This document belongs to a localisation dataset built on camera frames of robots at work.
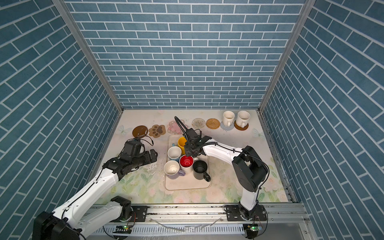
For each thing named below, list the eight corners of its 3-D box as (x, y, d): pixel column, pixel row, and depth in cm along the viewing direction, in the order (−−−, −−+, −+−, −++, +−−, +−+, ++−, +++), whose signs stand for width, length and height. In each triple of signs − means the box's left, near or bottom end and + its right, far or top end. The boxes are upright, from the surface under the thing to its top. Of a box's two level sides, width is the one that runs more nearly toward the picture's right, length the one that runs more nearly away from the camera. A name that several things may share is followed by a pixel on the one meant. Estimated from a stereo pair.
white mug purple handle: (165, 179, 86) (162, 174, 80) (167, 166, 91) (165, 160, 85) (184, 180, 86) (183, 174, 80) (185, 166, 91) (184, 160, 85)
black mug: (193, 182, 85) (192, 176, 78) (193, 166, 91) (193, 160, 84) (209, 182, 85) (210, 176, 78) (208, 166, 92) (209, 160, 84)
